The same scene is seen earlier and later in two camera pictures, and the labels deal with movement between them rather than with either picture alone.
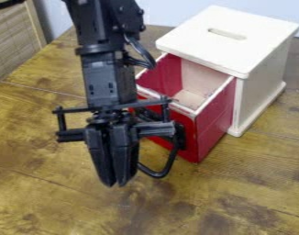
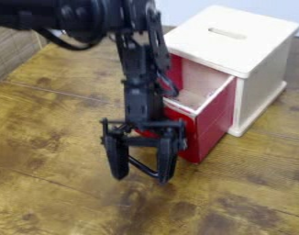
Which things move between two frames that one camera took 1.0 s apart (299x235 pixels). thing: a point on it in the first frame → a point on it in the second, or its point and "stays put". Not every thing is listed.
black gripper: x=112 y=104 → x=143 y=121
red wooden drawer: x=202 y=95 stays put
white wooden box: x=242 y=45 stays put
